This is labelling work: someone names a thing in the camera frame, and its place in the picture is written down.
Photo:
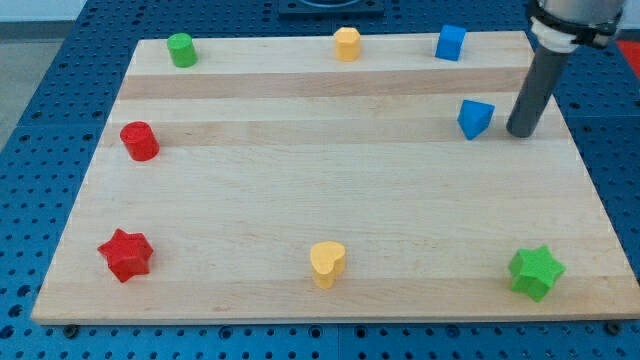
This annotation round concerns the green cylinder block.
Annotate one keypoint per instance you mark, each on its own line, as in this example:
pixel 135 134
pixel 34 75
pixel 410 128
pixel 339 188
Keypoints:
pixel 181 49

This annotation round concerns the blue cube block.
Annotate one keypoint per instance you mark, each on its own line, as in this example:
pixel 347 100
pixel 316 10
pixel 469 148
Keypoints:
pixel 450 42

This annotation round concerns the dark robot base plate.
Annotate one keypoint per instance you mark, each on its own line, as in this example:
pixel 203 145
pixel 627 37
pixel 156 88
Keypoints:
pixel 300 8

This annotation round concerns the yellow hexagon block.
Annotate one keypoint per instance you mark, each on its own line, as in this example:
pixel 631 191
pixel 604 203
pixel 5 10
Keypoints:
pixel 347 44

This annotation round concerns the wooden board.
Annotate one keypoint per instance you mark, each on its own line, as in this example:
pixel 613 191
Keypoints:
pixel 270 145

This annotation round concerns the green star block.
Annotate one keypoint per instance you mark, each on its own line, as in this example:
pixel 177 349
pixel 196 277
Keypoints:
pixel 534 272

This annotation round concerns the grey cylindrical pointer tool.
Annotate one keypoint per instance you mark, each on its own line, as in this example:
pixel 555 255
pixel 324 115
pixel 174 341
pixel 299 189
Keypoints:
pixel 550 59

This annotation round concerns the yellow heart block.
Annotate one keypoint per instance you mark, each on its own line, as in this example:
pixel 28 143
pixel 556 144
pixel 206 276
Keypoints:
pixel 328 260

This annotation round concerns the blue triangle block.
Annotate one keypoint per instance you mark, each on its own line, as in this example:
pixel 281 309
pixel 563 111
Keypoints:
pixel 474 118

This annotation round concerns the red cylinder block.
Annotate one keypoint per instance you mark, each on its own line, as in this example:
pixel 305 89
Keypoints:
pixel 139 141

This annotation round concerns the red star block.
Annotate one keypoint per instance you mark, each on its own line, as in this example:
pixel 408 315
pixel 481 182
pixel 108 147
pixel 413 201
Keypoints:
pixel 127 254

